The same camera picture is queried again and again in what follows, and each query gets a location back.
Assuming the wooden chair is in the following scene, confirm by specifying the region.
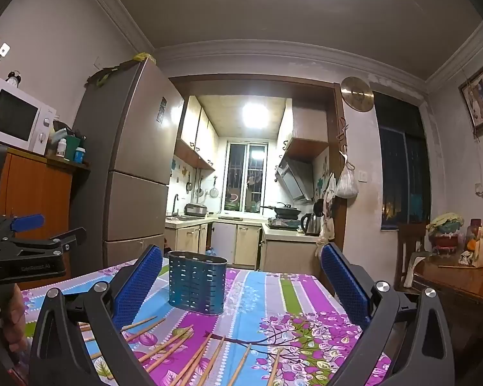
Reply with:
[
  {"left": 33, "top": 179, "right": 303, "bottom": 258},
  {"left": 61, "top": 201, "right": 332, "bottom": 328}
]
[{"left": 393, "top": 222, "right": 426, "bottom": 291}]

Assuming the green container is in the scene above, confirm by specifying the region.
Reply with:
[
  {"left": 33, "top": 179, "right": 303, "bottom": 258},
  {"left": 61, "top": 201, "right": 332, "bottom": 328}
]
[{"left": 64, "top": 135, "right": 81, "bottom": 161}]

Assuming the steel electric kettle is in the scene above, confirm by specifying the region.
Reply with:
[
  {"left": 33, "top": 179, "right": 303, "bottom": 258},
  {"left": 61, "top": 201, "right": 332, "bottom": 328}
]
[{"left": 300, "top": 213, "right": 322, "bottom": 236}]

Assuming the white hanging plastic bag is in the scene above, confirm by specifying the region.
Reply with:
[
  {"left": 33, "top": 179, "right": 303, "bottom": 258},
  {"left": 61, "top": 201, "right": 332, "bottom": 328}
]
[{"left": 335, "top": 161, "right": 358, "bottom": 199}]

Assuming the white bottle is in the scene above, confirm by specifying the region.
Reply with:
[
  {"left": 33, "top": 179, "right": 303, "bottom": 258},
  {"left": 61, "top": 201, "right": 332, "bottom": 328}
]
[{"left": 56, "top": 138, "right": 67, "bottom": 158}]

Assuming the kitchen window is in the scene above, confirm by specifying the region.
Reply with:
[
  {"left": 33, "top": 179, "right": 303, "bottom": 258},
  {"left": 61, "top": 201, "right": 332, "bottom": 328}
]
[{"left": 222, "top": 142, "right": 268, "bottom": 214}]

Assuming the range hood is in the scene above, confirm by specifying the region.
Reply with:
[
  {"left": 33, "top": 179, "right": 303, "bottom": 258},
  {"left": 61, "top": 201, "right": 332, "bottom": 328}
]
[{"left": 276, "top": 157, "right": 314, "bottom": 202}]

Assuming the floral striped tablecloth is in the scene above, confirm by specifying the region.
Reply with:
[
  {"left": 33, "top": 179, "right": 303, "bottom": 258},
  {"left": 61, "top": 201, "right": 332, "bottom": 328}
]
[{"left": 20, "top": 257, "right": 393, "bottom": 386}]

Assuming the gold round wall plate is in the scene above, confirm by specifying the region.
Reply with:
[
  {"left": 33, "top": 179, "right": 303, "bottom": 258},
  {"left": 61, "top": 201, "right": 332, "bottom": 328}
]
[{"left": 340, "top": 77, "right": 374, "bottom": 113}]

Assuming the dark night window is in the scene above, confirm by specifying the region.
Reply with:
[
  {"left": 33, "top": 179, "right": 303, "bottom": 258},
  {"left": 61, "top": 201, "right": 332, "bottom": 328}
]
[{"left": 374, "top": 92, "right": 431, "bottom": 230}]

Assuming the silver toaster appliance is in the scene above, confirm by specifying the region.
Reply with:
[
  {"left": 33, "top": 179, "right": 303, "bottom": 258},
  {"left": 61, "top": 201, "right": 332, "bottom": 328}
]
[{"left": 184, "top": 203, "right": 207, "bottom": 218}]

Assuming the orange wooden cabinet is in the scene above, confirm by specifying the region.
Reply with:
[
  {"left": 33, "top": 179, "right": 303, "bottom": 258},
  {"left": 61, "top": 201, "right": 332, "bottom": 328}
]
[{"left": 0, "top": 146, "right": 74, "bottom": 284}]

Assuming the brown refrigerator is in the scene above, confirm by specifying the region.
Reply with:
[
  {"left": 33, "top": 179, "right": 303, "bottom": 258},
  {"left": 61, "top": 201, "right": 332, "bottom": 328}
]
[{"left": 70, "top": 59, "right": 184, "bottom": 275}]

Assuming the black wok on stove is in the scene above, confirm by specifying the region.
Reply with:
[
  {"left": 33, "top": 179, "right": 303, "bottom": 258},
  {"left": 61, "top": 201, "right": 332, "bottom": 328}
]
[{"left": 261, "top": 204, "right": 301, "bottom": 220}]

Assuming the framed elephant picture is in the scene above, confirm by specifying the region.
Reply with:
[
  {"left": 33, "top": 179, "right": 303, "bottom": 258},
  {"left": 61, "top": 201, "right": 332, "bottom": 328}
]
[{"left": 459, "top": 66, "right": 483, "bottom": 137}]

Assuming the dark wooden side table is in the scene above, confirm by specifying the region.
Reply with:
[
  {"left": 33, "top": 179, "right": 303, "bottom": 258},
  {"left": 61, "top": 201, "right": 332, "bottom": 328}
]
[{"left": 412, "top": 254, "right": 483, "bottom": 355}]

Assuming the metal perforated utensil holder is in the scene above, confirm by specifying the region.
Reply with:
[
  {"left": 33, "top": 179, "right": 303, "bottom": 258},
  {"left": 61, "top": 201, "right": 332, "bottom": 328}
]
[{"left": 168, "top": 251, "right": 228, "bottom": 316}]

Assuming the person left hand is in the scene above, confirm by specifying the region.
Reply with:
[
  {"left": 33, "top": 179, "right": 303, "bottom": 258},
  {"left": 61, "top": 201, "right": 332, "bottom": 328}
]
[{"left": 0, "top": 284, "right": 28, "bottom": 352}]

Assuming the flower pot with cloth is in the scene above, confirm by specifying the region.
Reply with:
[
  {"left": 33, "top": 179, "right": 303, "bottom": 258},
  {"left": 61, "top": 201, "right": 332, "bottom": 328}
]
[{"left": 426, "top": 213, "right": 464, "bottom": 255}]

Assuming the white microwave oven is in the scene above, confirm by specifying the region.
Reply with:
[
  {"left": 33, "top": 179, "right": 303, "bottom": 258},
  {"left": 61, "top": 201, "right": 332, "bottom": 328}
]
[{"left": 0, "top": 78, "right": 56, "bottom": 155}]

